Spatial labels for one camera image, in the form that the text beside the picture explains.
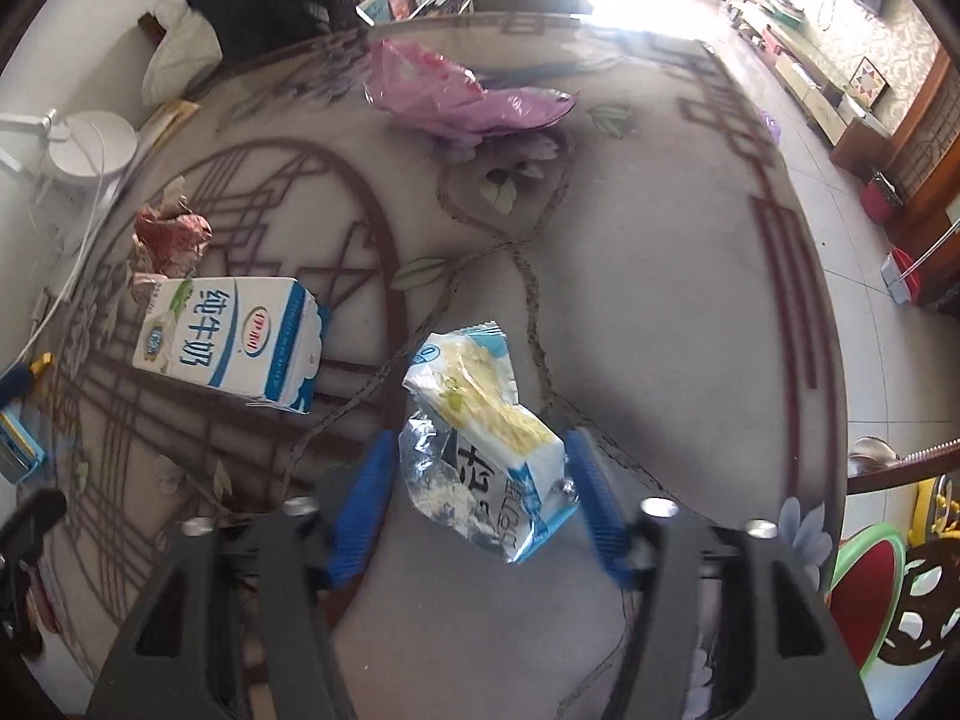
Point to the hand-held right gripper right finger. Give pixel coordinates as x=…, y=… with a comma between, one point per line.
x=596, y=496

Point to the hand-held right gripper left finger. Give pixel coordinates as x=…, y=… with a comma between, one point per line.
x=367, y=502

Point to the blue white snack wrapper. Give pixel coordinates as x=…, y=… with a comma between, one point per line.
x=487, y=435

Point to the green-rimmed red basin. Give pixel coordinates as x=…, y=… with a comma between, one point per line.
x=862, y=600

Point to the blue white milk carton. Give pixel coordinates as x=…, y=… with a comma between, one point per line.
x=225, y=337

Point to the floral grey tablecloth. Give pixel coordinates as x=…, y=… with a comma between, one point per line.
x=637, y=277

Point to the crumpled reddish paper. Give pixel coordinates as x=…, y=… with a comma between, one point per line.
x=169, y=232

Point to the yellow toy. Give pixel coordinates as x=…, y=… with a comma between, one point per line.
x=934, y=514

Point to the carved dark wooden chair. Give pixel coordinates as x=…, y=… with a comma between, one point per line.
x=926, y=592

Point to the small blue box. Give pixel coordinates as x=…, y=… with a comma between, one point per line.
x=19, y=450

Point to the blue yellow pen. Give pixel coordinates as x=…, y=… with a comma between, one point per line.
x=19, y=379

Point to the red dustpan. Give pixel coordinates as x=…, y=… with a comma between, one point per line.
x=904, y=277

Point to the red bin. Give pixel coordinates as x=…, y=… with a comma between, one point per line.
x=881, y=199

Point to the pink plastic wrapper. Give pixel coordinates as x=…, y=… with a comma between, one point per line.
x=442, y=94

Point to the white desk lamp base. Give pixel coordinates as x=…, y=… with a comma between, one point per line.
x=86, y=146

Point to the low television cabinet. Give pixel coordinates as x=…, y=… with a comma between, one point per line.
x=817, y=82

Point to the white pillow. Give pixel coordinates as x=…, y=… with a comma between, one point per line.
x=180, y=52

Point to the framed star picture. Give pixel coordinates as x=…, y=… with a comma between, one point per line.
x=871, y=82

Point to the black bag on chair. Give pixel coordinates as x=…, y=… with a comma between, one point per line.
x=277, y=0

